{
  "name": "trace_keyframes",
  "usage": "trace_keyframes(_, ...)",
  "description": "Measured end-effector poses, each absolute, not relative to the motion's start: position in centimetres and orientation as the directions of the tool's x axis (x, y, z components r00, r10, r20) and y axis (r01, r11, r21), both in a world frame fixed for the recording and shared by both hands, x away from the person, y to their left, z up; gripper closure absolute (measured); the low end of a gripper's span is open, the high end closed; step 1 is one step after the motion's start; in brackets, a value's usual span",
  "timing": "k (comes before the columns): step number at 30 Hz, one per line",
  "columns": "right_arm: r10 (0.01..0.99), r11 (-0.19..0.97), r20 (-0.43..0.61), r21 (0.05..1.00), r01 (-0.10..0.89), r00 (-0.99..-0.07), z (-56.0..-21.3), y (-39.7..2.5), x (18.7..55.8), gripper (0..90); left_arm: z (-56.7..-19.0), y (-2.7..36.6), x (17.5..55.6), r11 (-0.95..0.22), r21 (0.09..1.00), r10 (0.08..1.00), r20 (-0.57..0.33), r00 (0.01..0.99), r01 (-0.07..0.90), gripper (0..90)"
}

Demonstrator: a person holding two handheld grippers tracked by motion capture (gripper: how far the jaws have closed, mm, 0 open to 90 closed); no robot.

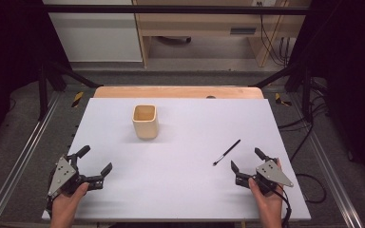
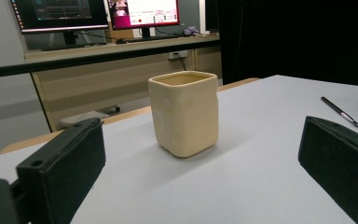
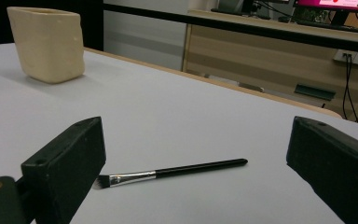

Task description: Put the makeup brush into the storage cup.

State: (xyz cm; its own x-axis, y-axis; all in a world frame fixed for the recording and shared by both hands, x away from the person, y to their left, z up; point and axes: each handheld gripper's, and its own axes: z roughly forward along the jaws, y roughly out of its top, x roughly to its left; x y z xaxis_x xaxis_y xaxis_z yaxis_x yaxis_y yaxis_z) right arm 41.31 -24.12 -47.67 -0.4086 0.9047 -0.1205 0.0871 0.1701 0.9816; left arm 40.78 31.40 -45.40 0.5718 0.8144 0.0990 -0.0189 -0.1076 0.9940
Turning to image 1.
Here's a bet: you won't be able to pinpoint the black curtain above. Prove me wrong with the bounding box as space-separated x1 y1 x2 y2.
287 0 365 195
0 0 72 158

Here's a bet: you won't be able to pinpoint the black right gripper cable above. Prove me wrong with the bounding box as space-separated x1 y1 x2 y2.
274 183 293 228

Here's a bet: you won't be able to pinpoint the person's left hand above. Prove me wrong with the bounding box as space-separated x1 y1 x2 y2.
50 181 90 220

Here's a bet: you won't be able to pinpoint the yellow black tape piece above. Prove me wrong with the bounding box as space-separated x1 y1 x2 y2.
274 92 293 107
71 90 86 108

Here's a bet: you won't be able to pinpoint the person's right hand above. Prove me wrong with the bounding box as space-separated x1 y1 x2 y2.
247 158 284 220

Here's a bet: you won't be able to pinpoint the light wooden desk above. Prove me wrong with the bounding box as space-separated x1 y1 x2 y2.
131 0 312 68

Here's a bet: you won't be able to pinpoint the black floor cable loop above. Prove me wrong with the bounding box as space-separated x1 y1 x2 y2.
295 172 328 204

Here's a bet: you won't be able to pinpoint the white cabinet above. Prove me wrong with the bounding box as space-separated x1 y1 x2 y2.
42 0 144 63

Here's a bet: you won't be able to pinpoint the aluminium floor rail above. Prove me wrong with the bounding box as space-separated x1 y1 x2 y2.
0 91 62 228
289 93 365 228

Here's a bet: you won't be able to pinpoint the square wooden cup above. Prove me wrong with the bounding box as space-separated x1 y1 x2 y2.
131 104 160 141

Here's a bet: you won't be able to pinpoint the black metal stand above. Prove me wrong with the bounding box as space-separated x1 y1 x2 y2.
249 61 316 124
37 59 105 122

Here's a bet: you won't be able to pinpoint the white table board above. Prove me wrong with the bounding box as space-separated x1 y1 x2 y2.
41 97 312 222

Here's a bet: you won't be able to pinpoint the black hanging desk cables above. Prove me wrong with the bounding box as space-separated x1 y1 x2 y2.
256 1 292 67

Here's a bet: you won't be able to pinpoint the wooden table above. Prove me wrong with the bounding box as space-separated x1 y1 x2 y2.
93 85 265 100

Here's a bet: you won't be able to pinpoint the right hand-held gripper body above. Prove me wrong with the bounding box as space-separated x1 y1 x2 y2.
234 159 295 197

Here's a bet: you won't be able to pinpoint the black horizontal frame bar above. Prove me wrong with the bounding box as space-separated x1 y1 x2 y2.
42 4 312 16

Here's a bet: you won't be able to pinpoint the black floor cables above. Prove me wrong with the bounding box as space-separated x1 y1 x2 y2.
278 79 331 163

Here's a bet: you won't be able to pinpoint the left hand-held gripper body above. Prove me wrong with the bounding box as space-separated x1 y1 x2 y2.
46 153 105 200

